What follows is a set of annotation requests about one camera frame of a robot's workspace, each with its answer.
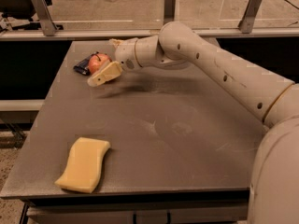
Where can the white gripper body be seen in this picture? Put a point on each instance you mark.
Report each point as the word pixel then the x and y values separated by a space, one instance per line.
pixel 126 55

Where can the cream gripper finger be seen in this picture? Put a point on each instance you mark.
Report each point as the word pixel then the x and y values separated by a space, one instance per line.
pixel 115 42
pixel 107 72

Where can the red apple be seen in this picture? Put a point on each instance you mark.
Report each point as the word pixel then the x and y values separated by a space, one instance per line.
pixel 97 61

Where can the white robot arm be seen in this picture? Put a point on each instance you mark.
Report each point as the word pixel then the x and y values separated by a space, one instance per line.
pixel 271 98

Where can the dark blue rxbar wrapper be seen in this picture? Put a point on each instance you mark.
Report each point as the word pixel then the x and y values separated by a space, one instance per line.
pixel 82 66

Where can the dark equipment in corner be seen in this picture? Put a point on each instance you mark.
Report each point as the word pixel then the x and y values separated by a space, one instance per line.
pixel 19 9

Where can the yellow sponge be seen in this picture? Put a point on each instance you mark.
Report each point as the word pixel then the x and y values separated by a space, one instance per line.
pixel 84 164

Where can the middle metal bracket post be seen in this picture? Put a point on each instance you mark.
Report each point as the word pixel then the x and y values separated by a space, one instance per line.
pixel 169 10

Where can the metal bracket post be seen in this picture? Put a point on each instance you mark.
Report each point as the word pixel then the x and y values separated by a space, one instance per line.
pixel 47 25
pixel 247 22
pixel 169 10

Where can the left metal bracket post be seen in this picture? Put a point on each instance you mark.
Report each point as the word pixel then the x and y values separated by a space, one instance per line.
pixel 47 25

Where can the horizontal metal rail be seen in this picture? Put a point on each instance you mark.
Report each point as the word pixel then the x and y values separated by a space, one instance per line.
pixel 85 35

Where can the right metal bracket post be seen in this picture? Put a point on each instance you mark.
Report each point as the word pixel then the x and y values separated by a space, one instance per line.
pixel 247 22

